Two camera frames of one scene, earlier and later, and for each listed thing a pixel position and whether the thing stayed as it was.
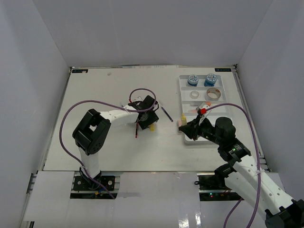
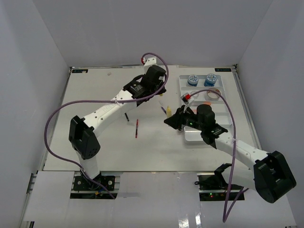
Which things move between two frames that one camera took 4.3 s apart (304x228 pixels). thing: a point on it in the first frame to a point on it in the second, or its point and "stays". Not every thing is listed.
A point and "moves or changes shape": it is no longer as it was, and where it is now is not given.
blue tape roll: (193, 80) stays
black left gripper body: (151, 118) to (157, 87)
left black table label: (79, 71) stays
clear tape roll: (194, 94) stays
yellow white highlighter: (183, 120) moves or changes shape
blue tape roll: (211, 79) stays
